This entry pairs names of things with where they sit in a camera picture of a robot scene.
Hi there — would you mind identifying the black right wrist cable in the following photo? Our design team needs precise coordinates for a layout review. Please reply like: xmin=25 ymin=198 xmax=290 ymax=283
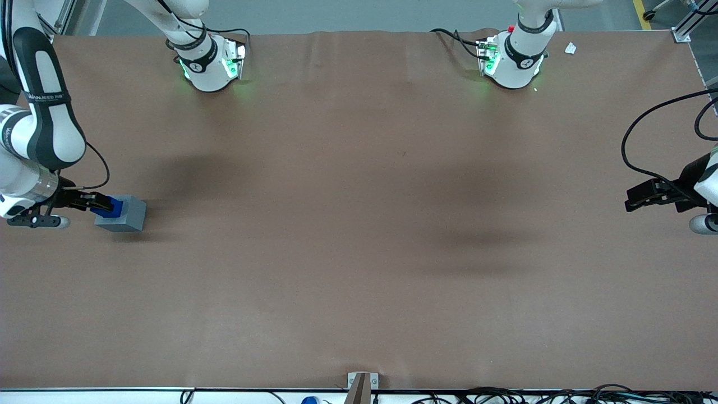
xmin=59 ymin=141 xmax=111 ymax=191

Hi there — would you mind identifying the blue plastic part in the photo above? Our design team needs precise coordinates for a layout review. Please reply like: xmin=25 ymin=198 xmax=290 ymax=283
xmin=93 ymin=196 xmax=125 ymax=219

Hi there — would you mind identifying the black cable bundle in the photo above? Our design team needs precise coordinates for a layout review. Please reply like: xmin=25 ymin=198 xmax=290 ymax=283
xmin=409 ymin=384 xmax=718 ymax=404

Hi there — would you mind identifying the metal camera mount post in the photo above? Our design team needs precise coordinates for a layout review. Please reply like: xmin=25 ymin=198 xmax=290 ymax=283
xmin=343 ymin=372 xmax=380 ymax=404

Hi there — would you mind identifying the black right arm base cable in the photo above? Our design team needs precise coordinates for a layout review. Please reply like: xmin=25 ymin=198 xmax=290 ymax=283
xmin=168 ymin=0 xmax=251 ymax=52

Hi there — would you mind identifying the short black looped cable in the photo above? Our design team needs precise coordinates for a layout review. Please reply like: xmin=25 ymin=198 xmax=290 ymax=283
xmin=694 ymin=98 xmax=718 ymax=141

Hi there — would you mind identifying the black arm base cable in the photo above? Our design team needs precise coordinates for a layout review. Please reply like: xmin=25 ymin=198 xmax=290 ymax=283
xmin=430 ymin=28 xmax=485 ymax=60
xmin=168 ymin=0 xmax=251 ymax=52

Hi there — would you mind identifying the long black left wrist cable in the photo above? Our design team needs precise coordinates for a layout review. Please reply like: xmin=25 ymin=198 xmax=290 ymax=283
xmin=621 ymin=89 xmax=718 ymax=187

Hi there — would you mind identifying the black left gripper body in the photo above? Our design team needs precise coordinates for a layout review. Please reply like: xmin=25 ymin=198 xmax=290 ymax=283
xmin=675 ymin=154 xmax=711 ymax=213

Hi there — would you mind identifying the aluminium frame profile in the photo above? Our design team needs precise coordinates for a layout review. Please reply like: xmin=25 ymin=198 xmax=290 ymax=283
xmin=35 ymin=0 xmax=79 ymax=43
xmin=672 ymin=0 xmax=718 ymax=44

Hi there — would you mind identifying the black left arm base cable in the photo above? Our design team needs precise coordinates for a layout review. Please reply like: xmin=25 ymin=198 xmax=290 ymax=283
xmin=430 ymin=28 xmax=485 ymax=60

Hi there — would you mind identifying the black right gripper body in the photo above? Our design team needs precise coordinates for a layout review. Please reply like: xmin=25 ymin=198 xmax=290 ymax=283
xmin=52 ymin=178 xmax=85 ymax=210

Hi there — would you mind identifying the black caster wheel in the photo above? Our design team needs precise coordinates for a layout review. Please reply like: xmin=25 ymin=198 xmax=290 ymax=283
xmin=642 ymin=0 xmax=675 ymax=22

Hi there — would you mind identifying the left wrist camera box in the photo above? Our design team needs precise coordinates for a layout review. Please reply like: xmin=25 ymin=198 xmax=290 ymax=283
xmin=689 ymin=213 xmax=718 ymax=235

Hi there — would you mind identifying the brown table cover sheet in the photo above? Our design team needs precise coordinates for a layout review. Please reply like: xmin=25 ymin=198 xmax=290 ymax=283
xmin=0 ymin=28 xmax=718 ymax=392

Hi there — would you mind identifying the gray square base block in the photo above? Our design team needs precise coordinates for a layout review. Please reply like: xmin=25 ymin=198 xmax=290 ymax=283
xmin=94 ymin=195 xmax=148 ymax=232

